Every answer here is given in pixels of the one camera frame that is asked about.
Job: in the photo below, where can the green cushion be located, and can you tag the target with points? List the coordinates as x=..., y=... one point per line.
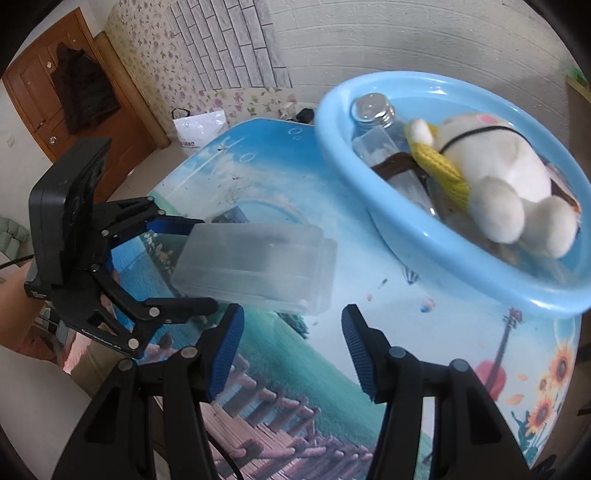
x=9, y=240

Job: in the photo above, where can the white plastic bag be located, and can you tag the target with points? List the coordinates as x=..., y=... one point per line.
x=201, y=129

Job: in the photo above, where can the wooden door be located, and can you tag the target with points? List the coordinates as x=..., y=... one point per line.
x=32, y=87

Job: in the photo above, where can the clear bag of sticks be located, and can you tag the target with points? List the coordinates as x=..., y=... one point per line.
x=374, y=143

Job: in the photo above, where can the small green box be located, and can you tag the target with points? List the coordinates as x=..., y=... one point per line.
x=575, y=71

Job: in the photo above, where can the blue plastic basin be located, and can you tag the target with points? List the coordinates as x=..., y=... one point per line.
x=461, y=272

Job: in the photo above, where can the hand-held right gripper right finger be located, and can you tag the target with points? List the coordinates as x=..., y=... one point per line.
x=360, y=350

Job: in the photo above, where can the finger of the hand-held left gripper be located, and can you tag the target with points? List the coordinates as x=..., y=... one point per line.
x=171, y=226
x=184, y=308

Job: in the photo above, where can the white plush toy yellow mesh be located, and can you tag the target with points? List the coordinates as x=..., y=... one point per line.
x=498, y=161

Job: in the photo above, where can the black power adapter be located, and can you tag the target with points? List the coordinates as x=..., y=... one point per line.
x=304, y=115

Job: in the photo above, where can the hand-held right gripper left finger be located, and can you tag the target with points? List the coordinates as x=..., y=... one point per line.
x=226, y=350

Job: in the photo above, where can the person's left forearm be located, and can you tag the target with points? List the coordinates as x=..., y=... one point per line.
x=14, y=304

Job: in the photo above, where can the frosted clear plastic box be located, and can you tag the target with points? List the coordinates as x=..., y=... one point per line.
x=254, y=267

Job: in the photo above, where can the dark hanging garment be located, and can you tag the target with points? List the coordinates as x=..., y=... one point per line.
x=83, y=92

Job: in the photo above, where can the clear bottle silver cap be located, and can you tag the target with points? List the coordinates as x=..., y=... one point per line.
x=374, y=108

